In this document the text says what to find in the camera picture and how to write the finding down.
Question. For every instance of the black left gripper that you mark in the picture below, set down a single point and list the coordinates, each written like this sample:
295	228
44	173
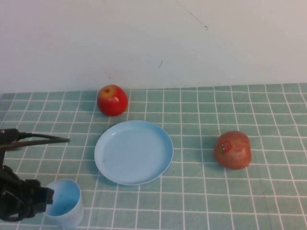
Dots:
10	194

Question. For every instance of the shiny red yellow apple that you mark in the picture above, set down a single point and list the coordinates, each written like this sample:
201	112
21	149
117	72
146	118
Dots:
112	103

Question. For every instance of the light blue plastic cup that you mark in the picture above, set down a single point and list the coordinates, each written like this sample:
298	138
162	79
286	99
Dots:
67	203

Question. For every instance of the green white checked tablecloth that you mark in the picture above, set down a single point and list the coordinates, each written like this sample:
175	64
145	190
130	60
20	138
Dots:
216	191

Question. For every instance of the dull red apple with sticker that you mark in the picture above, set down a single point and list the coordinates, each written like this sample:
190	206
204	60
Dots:
236	153

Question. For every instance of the light blue plastic plate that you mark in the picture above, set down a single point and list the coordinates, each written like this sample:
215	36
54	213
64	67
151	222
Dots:
134	153

